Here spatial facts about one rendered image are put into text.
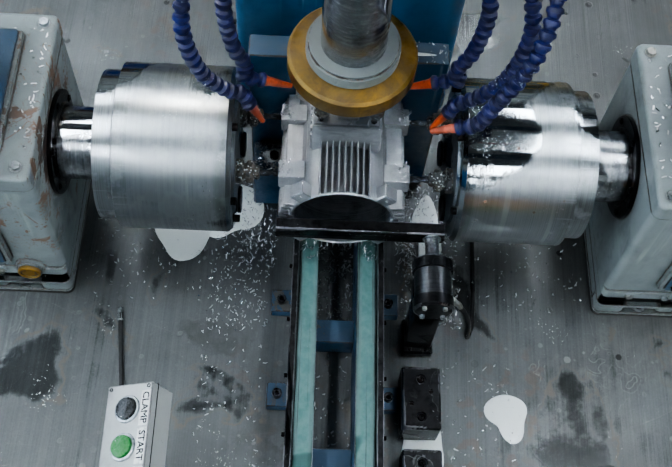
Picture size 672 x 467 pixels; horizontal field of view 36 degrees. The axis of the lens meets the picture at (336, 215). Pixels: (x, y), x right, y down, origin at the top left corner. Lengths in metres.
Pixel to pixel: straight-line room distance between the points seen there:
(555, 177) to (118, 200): 0.62
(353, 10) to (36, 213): 0.56
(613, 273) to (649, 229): 0.16
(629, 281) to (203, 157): 0.70
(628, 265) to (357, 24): 0.60
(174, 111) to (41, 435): 0.55
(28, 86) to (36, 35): 0.09
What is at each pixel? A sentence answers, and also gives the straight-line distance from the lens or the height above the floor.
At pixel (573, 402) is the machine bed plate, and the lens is 1.71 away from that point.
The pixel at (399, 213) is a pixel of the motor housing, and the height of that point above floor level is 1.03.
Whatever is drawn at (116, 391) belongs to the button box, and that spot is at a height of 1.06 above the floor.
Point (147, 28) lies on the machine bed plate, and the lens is 2.02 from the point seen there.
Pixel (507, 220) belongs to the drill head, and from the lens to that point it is 1.50.
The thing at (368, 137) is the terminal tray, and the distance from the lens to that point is 1.48.
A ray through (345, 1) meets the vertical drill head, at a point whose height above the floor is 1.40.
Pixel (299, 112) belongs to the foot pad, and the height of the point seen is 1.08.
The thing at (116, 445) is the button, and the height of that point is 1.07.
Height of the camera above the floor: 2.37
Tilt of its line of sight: 62 degrees down
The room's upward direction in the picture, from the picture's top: 6 degrees clockwise
